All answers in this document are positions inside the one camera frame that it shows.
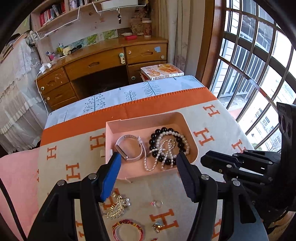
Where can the wooden desk with drawers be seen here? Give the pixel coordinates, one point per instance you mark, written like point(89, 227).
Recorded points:
point(99, 67)

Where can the pink smart watch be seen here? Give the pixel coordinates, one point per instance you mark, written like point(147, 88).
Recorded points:
point(131, 148)

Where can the white lace covered piano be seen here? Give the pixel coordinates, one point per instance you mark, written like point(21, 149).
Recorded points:
point(23, 114)

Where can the red box on desk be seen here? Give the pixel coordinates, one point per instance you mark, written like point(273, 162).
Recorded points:
point(130, 37)

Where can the floral curtain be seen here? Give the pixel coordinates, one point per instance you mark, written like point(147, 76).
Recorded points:
point(185, 24)

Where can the blue tree-print bedsheet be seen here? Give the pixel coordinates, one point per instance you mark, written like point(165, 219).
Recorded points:
point(121, 95)

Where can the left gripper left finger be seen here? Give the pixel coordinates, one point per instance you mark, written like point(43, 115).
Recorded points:
point(56, 218)

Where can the pink jewelry tray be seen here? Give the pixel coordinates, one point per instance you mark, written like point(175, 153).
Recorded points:
point(164, 136)

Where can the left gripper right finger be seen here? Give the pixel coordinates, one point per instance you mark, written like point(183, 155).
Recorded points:
point(240, 219)

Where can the orange beige H-pattern blanket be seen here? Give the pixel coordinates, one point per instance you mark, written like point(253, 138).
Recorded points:
point(77, 147)

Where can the food cover magazine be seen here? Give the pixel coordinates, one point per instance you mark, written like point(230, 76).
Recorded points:
point(161, 71)

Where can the gold flower brooch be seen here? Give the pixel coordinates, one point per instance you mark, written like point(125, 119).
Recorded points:
point(157, 227)

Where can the wooden bookshelf with books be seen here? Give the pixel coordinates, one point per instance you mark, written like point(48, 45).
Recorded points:
point(49, 16)

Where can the window with metal bars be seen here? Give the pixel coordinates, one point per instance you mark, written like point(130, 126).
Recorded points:
point(248, 63)

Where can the white plastic basket tray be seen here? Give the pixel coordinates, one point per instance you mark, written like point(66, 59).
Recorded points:
point(113, 4)

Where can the black flashlight on desk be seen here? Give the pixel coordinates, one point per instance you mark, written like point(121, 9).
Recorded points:
point(74, 49)

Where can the white power adapter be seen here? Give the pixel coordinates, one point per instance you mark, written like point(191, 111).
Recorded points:
point(44, 67)

